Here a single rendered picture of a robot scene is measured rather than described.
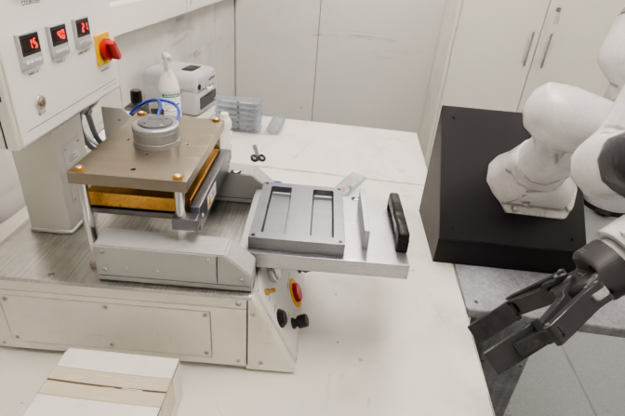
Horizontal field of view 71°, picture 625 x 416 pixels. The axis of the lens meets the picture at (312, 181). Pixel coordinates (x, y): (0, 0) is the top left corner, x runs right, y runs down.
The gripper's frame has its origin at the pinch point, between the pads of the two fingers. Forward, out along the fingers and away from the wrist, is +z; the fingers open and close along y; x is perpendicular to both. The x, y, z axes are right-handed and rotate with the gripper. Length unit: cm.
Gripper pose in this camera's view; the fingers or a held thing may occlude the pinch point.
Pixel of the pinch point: (487, 343)
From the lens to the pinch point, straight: 69.6
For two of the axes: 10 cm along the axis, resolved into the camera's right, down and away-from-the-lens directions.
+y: -2.0, -0.8, -9.8
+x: 5.6, 8.1, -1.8
